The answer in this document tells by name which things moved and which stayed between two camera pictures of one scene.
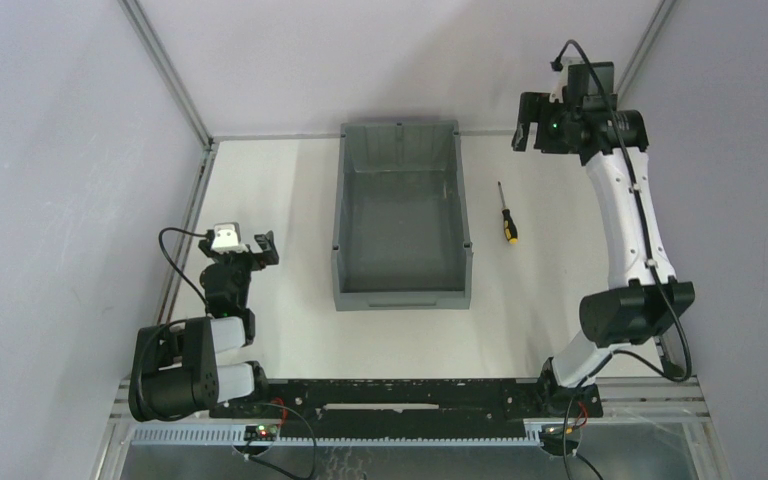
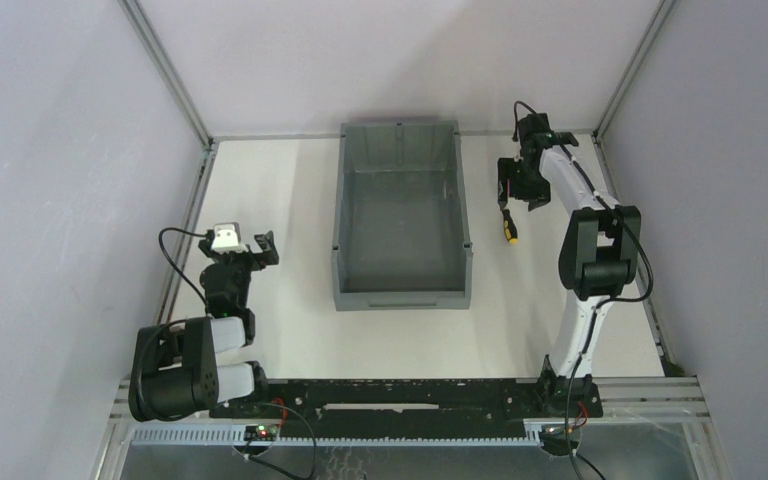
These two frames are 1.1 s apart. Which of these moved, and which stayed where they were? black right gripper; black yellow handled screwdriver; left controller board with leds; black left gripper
Moved: black right gripper
Stayed: black yellow handled screwdriver; left controller board with leds; black left gripper
